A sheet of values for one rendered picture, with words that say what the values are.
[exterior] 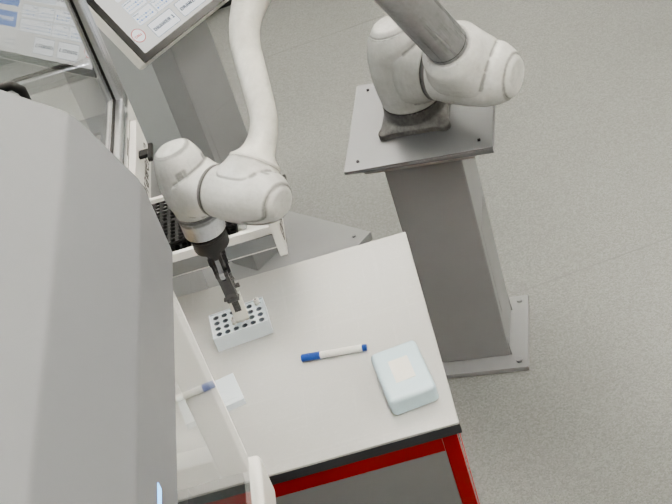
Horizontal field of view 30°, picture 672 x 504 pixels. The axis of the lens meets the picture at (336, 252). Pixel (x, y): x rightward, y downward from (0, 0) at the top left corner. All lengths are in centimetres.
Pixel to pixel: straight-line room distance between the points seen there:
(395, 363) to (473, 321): 104
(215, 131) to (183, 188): 142
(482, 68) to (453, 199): 46
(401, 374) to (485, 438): 98
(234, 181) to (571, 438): 135
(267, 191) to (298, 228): 191
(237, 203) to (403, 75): 80
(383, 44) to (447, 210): 49
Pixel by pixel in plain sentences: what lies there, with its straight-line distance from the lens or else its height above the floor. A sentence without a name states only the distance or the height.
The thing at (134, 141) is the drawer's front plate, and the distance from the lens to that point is 317.
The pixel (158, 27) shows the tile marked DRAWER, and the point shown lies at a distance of 351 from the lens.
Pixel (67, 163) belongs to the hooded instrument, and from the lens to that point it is 171.
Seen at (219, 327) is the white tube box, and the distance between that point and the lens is 270.
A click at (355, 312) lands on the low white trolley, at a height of 76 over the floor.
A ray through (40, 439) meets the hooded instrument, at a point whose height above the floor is 164.
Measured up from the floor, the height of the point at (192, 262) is 86.
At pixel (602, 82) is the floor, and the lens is 461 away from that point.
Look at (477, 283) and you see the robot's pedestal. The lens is 337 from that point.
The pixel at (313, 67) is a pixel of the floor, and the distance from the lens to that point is 518.
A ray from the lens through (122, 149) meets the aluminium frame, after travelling 306.
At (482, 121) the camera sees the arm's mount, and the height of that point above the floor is 78.
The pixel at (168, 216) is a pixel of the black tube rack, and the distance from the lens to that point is 290.
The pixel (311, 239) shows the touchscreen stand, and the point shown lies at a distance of 414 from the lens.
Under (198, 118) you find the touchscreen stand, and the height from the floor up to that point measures 64.
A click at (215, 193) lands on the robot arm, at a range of 236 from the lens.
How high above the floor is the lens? 244
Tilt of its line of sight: 36 degrees down
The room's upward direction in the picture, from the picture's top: 19 degrees counter-clockwise
